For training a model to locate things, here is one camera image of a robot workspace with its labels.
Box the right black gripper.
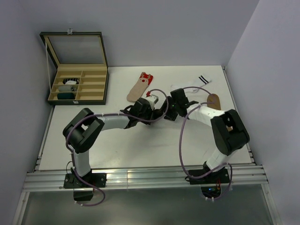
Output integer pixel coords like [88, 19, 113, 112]
[157, 96, 179, 121]

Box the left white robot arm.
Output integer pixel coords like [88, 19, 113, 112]
[63, 96, 158, 187]

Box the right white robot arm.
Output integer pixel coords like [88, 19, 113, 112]
[165, 87, 250, 183]

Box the beige reindeer sock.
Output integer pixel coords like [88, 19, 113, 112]
[127, 72, 153, 102]

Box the white striped sock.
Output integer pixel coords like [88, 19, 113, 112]
[170, 75, 211, 93]

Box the brown sock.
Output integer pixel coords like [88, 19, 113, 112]
[207, 93, 234, 132]

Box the black compartment storage box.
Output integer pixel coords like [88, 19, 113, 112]
[39, 29, 109, 105]

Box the black white rolled sock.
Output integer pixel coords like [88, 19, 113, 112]
[62, 78, 80, 85]

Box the dark green rolled sock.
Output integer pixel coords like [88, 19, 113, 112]
[57, 92, 75, 100]

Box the grey rolled sock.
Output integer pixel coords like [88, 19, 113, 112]
[58, 85, 77, 92]

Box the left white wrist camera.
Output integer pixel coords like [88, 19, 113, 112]
[145, 91, 158, 110]

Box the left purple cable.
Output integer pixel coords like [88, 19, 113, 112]
[65, 88, 170, 207]

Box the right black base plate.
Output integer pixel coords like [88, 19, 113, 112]
[185, 167, 232, 199]

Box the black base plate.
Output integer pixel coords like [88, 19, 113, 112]
[63, 172, 107, 202]
[185, 167, 232, 199]

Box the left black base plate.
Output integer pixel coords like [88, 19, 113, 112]
[63, 172, 107, 202]

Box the aluminium mounting rail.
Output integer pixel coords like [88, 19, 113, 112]
[22, 164, 269, 192]

